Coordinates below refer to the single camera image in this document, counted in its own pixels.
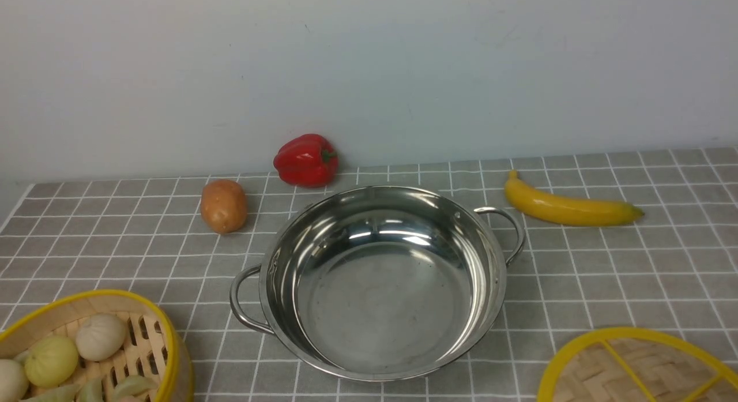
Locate stainless steel two-handled pot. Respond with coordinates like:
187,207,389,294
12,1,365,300
229,186,526,382

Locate yellow-green steamed bun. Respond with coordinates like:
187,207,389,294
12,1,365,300
24,335,79,389

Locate brown potato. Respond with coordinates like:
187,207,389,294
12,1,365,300
200,179,248,235

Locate yellow banana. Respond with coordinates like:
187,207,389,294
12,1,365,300
504,169,645,227

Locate white dumpling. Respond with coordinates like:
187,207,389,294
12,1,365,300
21,384,81,402

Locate bamboo steamer basket yellow rim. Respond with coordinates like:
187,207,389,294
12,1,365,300
1,290,195,401

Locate red bell pepper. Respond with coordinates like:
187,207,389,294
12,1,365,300
273,134,339,187

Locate pale green dumpling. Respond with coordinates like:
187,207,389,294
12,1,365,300
112,375,159,401
76,377,105,402

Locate woven bamboo steamer lid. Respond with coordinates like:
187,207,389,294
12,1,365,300
537,328,737,401

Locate white steamed bun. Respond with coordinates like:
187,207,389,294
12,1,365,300
76,313,127,362
0,359,29,401

